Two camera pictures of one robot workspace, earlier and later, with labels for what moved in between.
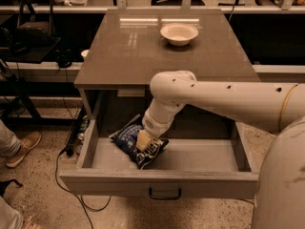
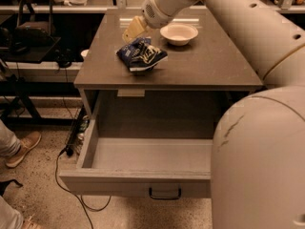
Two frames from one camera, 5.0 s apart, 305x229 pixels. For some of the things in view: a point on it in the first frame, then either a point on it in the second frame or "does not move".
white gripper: (152, 127) → (154, 13)
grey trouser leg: (10, 145) does not move
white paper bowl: (179, 34) does not move
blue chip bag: (125, 139) → (141, 54)
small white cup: (85, 52) does not move
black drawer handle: (165, 197) does not move
